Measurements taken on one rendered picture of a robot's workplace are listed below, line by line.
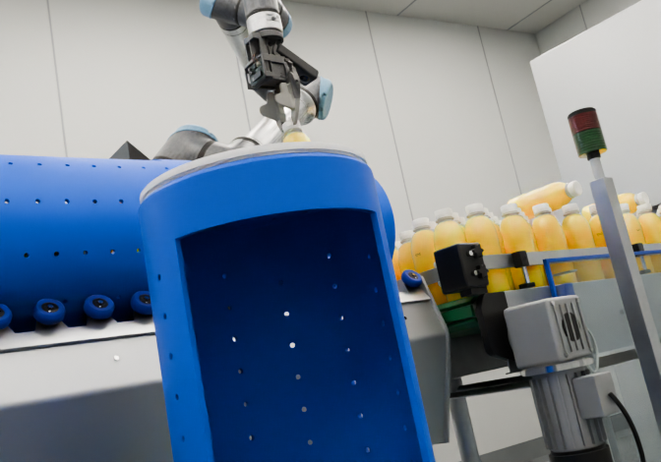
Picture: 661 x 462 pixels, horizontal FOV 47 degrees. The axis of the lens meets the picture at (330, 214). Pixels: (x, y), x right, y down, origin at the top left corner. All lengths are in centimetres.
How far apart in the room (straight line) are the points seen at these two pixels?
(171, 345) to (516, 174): 544
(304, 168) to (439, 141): 492
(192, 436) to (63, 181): 53
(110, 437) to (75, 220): 32
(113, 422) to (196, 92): 374
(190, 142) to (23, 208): 76
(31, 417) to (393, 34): 504
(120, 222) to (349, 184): 48
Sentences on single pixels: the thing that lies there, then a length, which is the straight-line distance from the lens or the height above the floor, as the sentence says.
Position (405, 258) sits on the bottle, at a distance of 180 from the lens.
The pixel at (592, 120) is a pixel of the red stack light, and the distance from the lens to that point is 176.
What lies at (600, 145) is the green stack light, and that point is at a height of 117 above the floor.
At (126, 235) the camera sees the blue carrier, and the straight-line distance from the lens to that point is 120.
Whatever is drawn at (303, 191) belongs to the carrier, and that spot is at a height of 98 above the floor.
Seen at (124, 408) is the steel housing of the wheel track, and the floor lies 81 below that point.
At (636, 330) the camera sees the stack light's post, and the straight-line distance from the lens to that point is 171.
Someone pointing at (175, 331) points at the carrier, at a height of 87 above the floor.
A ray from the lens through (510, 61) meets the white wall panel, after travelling 664.
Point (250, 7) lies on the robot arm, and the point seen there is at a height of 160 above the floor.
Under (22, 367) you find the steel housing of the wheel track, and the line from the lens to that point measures 112.
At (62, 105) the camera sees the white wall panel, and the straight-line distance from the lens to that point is 445.
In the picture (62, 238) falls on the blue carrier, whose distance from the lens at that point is 116.
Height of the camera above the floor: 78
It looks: 13 degrees up
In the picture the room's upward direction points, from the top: 11 degrees counter-clockwise
